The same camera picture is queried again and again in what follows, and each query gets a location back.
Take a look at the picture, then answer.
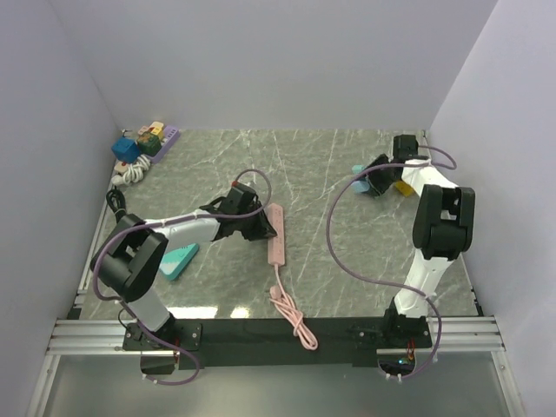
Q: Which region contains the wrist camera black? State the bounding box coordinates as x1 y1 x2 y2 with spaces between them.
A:
392 134 421 163
220 183 257 215

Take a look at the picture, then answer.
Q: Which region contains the yellow cube socket adapter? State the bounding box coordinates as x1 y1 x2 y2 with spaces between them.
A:
394 181 414 197

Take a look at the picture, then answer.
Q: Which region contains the dark green cube socket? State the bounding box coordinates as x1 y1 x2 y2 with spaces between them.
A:
136 132 162 157

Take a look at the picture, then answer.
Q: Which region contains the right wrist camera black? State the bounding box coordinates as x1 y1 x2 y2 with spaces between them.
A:
392 134 421 163

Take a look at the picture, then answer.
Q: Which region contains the teal blue plug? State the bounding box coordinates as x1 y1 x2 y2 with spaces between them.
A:
352 165 365 175

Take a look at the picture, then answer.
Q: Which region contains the yellow white plug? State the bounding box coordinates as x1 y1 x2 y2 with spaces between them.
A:
148 122 164 139

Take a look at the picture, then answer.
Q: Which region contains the blue cube socket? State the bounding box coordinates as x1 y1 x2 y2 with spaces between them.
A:
111 136 141 164

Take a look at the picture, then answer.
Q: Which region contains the pink power strip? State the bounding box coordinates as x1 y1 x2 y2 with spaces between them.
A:
266 203 319 351

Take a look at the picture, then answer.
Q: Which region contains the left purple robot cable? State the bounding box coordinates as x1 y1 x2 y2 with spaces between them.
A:
93 168 273 387

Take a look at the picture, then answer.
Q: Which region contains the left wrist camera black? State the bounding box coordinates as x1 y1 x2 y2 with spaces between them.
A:
220 183 257 215

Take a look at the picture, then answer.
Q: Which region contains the aluminium rail frame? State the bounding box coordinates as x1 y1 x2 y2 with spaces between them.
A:
31 191 510 416

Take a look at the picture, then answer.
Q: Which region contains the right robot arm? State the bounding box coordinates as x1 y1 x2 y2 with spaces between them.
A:
352 154 475 347

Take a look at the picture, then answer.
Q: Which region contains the teal power strip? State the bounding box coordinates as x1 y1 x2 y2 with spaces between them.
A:
159 243 200 281

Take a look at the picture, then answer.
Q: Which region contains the black coiled cable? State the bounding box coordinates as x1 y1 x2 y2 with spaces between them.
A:
106 187 134 227

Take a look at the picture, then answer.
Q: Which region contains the light blue plug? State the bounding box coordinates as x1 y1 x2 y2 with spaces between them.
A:
352 181 372 195

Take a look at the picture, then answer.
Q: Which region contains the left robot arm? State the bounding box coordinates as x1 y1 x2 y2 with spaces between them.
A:
90 182 277 349

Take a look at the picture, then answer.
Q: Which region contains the white coiled cable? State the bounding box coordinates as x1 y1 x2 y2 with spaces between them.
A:
110 156 151 187

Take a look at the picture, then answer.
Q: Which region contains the purple power strip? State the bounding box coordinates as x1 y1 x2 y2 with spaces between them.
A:
149 125 182 164

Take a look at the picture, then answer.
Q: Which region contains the black mounting base bar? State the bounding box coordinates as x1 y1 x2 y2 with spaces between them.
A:
121 319 435 377

